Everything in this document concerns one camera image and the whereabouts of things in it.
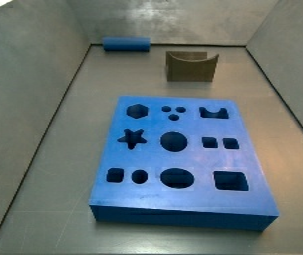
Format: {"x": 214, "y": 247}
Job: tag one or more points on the blue cylinder peg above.
{"x": 127, "y": 44}

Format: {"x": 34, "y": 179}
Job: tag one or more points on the blue shape sorter block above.
{"x": 179, "y": 166}

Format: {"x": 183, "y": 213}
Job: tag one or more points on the dark curved cradle stand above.
{"x": 189, "y": 66}

